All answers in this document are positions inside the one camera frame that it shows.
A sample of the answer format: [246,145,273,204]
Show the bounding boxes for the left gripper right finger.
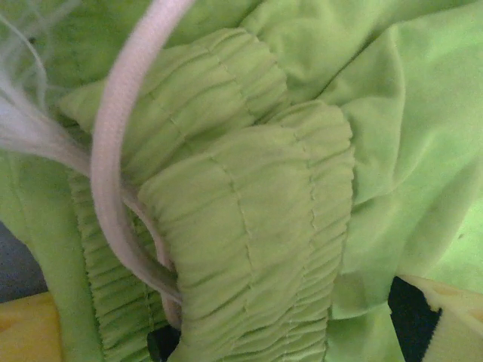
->
[387,274,483,362]

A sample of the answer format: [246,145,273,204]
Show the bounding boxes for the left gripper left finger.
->
[0,292,63,362]

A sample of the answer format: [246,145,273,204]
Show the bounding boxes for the lime green shorts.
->
[0,0,483,362]

